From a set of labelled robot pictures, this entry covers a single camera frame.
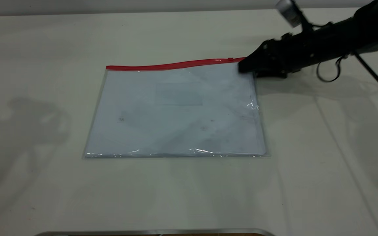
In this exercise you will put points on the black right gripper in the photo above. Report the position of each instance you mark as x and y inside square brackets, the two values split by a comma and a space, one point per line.
[294, 52]

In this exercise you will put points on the clear zip bag red zipper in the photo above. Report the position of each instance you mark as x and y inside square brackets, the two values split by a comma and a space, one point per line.
[149, 131]

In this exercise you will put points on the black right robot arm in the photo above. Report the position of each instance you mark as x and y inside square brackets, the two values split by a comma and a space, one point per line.
[363, 29]

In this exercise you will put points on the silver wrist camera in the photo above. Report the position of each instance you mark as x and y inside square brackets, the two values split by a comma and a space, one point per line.
[289, 12]

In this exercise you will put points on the silver metal frame edge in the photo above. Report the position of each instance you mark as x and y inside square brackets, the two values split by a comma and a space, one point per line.
[156, 232]

